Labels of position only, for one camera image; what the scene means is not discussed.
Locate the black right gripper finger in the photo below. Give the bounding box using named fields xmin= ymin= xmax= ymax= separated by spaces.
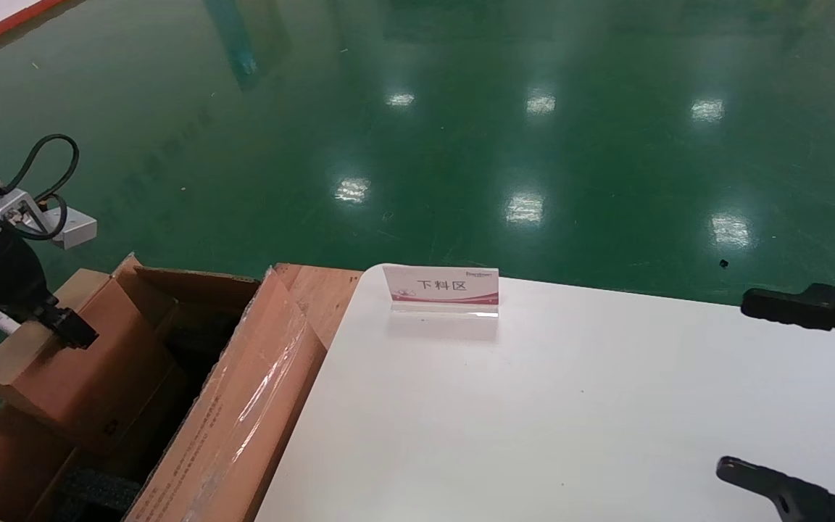
xmin=741 ymin=284 xmax=835 ymax=363
xmin=715 ymin=457 xmax=835 ymax=522

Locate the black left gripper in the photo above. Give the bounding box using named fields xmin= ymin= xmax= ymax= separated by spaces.
xmin=0 ymin=232 xmax=99 ymax=350

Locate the small cardboard box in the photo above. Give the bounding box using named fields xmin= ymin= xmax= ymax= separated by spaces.
xmin=0 ymin=268 xmax=172 ymax=456

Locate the large cardboard box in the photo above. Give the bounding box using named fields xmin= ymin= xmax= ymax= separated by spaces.
xmin=0 ymin=254 xmax=328 ymax=522

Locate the black foam padding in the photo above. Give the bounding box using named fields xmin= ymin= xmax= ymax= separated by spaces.
xmin=51 ymin=468 xmax=143 ymax=522

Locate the wooden board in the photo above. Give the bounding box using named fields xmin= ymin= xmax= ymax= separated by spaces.
xmin=273 ymin=263 xmax=365 ymax=350

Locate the acrylic sign with red print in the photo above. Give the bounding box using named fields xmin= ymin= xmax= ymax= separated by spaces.
xmin=383 ymin=265 xmax=499 ymax=318

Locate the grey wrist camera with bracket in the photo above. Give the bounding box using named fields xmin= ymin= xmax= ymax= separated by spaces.
xmin=0 ymin=159 xmax=98 ymax=250

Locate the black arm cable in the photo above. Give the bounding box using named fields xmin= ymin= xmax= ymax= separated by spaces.
xmin=0 ymin=134 xmax=81 ymax=241

